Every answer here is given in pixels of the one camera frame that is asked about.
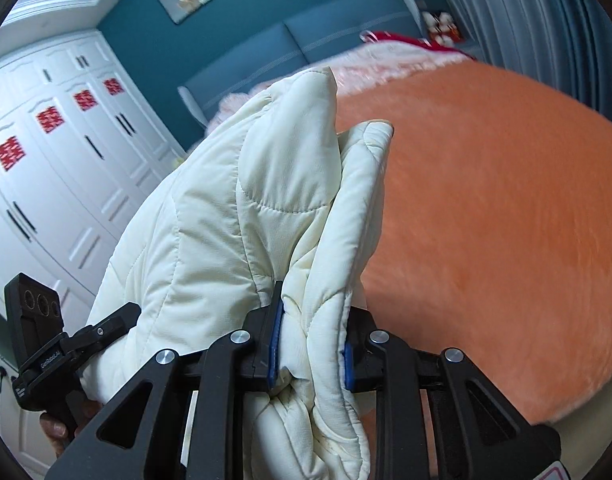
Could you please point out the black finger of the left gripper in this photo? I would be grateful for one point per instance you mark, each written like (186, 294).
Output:
(92, 339)

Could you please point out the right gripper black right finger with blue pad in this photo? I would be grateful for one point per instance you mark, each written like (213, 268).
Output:
(439, 416)

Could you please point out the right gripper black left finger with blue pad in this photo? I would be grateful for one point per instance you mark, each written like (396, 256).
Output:
(181, 417)

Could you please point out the cream quilted jacket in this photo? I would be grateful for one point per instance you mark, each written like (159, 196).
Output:
(274, 201)

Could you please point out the person's left hand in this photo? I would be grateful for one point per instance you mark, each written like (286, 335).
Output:
(56, 431)

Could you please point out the orange plush bedspread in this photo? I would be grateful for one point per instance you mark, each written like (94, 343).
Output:
(497, 230)

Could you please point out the white wardrobe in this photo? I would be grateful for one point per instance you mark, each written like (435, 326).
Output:
(80, 149)

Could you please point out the pink floral blanket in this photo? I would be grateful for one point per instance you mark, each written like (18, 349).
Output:
(376, 63)

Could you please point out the plush dolls on nightstand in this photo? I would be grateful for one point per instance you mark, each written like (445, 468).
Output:
(442, 28)

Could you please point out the blue upholstered headboard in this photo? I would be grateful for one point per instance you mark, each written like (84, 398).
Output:
(291, 45)

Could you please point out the grey-blue curtain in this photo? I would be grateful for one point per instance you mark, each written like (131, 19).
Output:
(566, 44)

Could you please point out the black camera box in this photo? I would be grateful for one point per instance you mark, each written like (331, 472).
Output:
(33, 315)

